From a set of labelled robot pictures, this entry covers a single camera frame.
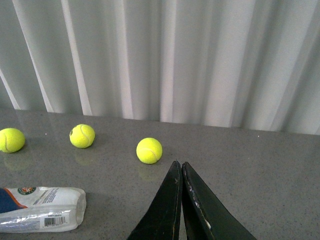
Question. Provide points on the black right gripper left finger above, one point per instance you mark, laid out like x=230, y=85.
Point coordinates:
x=162, y=219

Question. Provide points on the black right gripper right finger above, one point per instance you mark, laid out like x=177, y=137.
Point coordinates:
x=205, y=217

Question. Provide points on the clear plastic tennis ball can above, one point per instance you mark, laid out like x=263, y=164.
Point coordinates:
x=41, y=209

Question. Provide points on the middle tennis ball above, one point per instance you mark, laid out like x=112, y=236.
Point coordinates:
x=149, y=150

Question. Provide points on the tennis ball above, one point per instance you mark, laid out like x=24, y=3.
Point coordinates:
x=149, y=150
x=11, y=140
x=82, y=136

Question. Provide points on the far left tennis ball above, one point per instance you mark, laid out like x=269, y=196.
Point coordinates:
x=11, y=140

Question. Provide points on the white pleated curtain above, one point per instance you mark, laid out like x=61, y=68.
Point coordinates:
x=253, y=64

